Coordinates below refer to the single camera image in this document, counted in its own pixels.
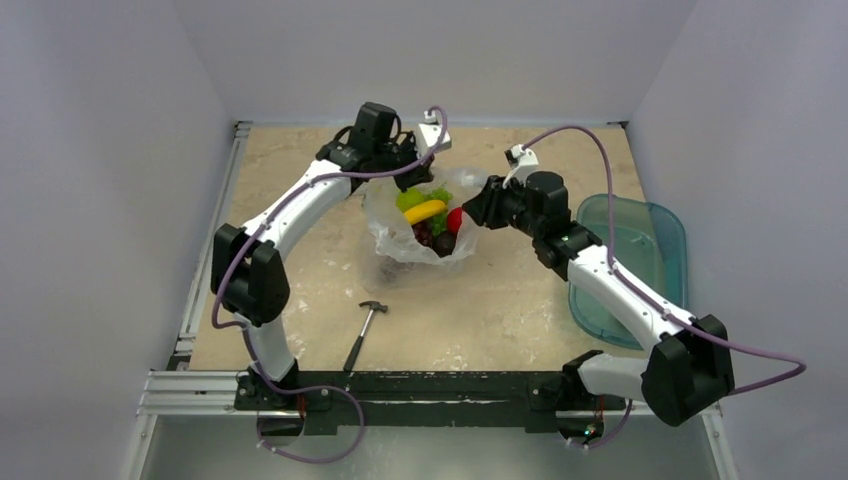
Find yellow fake banana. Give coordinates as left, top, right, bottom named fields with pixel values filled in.
left=403, top=200, right=448, bottom=225

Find clear printed plastic bag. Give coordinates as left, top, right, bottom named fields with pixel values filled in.
left=359, top=167, right=488, bottom=291

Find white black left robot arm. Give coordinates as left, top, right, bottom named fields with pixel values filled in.
left=210, top=102, right=448, bottom=409

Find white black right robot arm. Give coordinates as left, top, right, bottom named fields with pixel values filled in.
left=462, top=171, right=735, bottom=426

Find red fake apple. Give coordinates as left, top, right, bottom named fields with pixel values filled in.
left=445, top=207, right=464, bottom=236

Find green fake grapes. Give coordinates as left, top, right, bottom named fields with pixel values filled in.
left=395, top=187, right=454, bottom=236

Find dark fake plum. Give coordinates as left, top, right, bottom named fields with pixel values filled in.
left=432, top=230, right=457, bottom=258

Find dark purple fake grapes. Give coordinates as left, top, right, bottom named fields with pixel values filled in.
left=412, top=220, right=434, bottom=248

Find teal translucent plastic tub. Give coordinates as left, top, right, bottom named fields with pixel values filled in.
left=569, top=197, right=689, bottom=351

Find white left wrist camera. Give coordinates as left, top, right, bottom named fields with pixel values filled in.
left=413, top=110, right=452, bottom=158

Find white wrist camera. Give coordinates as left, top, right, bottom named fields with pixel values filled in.
left=413, top=110, right=452, bottom=158
left=504, top=144, right=539, bottom=185

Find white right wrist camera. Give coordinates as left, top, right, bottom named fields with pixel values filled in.
left=504, top=144, right=539, bottom=185

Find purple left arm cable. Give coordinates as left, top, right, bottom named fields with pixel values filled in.
left=210, top=105, right=450, bottom=465

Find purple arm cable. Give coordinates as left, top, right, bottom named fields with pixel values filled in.
left=210, top=105, right=450, bottom=465
left=516, top=124, right=808, bottom=452

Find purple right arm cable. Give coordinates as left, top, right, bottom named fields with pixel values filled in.
left=516, top=124, right=808, bottom=452

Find black handled claw hammer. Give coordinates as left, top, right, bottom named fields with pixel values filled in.
left=343, top=300, right=389, bottom=373

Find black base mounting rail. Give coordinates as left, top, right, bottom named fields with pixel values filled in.
left=234, top=370, right=626, bottom=435

